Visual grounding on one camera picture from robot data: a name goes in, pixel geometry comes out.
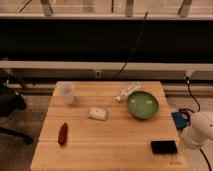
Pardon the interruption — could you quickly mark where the black office chair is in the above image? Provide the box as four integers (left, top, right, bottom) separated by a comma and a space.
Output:
0, 68, 33, 145

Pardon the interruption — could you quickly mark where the black hanging cable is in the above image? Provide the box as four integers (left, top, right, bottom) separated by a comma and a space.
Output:
113, 10, 150, 80

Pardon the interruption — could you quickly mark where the green bowl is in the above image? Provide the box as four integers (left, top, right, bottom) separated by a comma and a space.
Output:
127, 91, 159, 119

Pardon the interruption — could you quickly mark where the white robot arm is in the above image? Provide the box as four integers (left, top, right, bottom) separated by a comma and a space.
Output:
182, 111, 213, 149

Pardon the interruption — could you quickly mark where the white wall outlet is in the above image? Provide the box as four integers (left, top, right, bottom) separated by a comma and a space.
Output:
95, 71, 101, 78

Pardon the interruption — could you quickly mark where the black floor cable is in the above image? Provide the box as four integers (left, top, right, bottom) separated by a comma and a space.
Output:
178, 76, 213, 171

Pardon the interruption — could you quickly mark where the clear plastic cup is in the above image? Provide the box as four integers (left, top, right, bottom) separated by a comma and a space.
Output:
59, 83, 74, 104

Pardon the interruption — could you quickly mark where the blue electronic box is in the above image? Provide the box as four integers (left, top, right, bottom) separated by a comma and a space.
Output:
172, 112, 187, 129

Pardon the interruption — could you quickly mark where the red chili pepper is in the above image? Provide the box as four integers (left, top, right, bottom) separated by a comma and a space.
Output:
58, 123, 68, 145

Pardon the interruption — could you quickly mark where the black rectangular eraser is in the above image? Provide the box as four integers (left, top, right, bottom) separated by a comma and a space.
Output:
151, 140, 178, 154

